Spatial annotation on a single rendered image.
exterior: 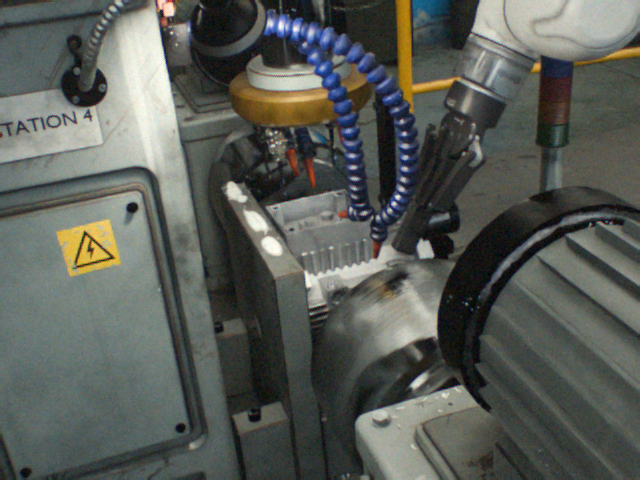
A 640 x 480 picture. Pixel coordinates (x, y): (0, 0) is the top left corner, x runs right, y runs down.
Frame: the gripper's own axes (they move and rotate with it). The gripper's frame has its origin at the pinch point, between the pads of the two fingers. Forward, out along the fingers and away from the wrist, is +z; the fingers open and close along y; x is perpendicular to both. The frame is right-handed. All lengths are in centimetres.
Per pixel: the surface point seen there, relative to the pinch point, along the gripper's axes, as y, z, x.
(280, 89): -1.0, -11.0, -25.0
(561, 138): -33, -17, 43
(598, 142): -78, -18, 93
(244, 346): -15.3, 31.0, -8.4
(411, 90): -220, -2, 115
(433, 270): 18.7, -1.0, -7.5
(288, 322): 9.0, 13.8, -16.1
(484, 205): -59, 5, 55
